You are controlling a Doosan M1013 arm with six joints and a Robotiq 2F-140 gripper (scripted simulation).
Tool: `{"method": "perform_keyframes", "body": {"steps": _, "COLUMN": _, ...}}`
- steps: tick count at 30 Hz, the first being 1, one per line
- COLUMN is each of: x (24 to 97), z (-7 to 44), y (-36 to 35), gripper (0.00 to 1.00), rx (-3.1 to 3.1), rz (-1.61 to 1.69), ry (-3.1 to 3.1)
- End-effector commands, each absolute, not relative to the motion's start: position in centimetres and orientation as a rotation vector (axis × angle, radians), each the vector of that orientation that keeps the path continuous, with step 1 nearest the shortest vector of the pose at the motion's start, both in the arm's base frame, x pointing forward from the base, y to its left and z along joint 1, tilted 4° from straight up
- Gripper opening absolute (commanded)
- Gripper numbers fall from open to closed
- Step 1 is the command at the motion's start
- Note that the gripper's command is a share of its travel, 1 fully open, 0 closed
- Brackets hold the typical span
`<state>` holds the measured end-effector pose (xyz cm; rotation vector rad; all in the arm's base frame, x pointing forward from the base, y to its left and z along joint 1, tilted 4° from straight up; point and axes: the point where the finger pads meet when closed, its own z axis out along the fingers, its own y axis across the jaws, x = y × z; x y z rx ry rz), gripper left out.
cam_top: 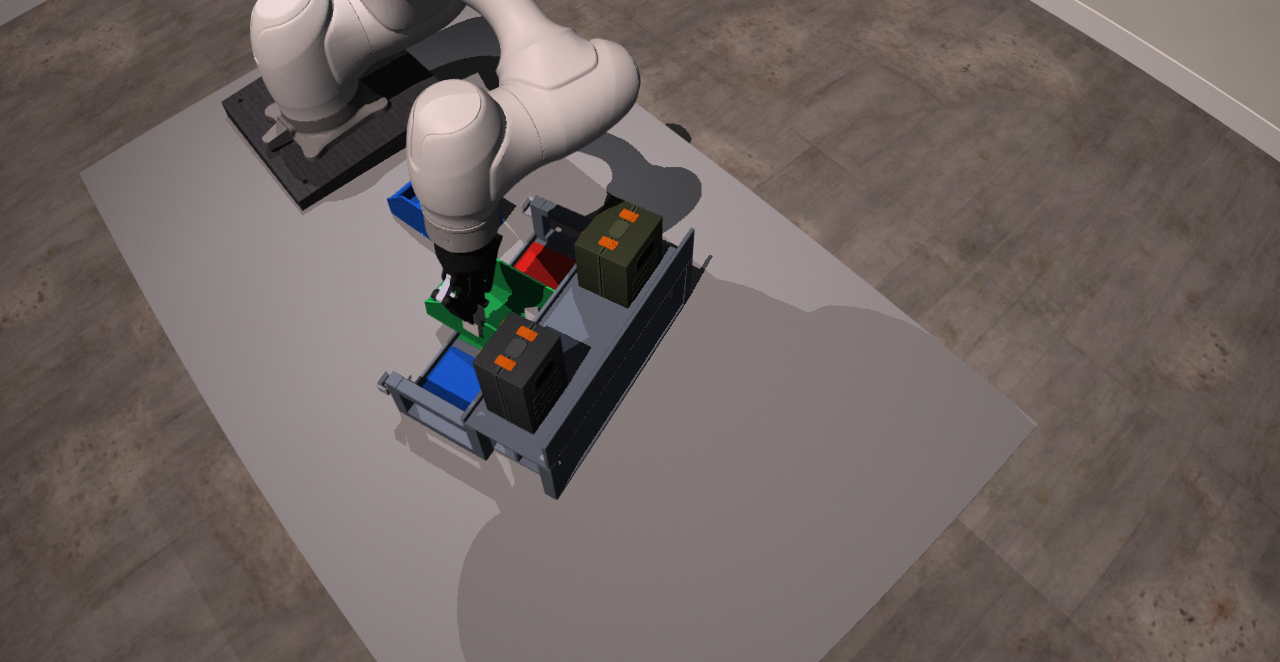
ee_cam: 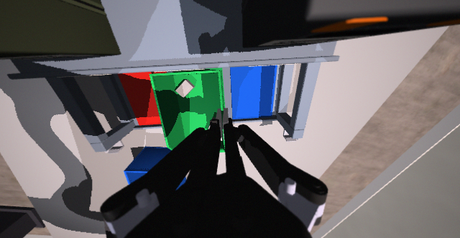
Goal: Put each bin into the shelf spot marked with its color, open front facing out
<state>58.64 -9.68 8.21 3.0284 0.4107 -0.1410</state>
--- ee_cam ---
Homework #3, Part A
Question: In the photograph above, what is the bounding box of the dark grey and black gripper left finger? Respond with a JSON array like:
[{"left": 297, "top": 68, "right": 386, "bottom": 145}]
[{"left": 100, "top": 109, "right": 223, "bottom": 238}]

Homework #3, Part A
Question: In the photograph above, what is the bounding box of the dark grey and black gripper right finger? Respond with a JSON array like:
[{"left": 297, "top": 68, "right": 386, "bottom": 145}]
[{"left": 223, "top": 108, "right": 328, "bottom": 232}]

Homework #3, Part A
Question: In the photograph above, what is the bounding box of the blue bin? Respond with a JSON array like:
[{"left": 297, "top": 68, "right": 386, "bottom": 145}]
[{"left": 124, "top": 147, "right": 171, "bottom": 184}]

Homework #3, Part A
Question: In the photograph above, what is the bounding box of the black metal shelf rack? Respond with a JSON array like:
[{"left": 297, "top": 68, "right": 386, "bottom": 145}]
[{"left": 7, "top": 0, "right": 340, "bottom": 154}]

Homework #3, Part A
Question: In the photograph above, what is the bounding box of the black case with orange latches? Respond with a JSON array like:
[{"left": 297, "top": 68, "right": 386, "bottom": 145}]
[{"left": 241, "top": 0, "right": 460, "bottom": 48}]

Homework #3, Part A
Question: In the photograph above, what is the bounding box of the green bin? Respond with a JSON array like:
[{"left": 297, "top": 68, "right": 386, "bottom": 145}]
[{"left": 149, "top": 70, "right": 224, "bottom": 150}]

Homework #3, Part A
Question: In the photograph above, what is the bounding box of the olive green tool case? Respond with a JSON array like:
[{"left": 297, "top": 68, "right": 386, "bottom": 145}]
[{"left": 0, "top": 0, "right": 121, "bottom": 60}]

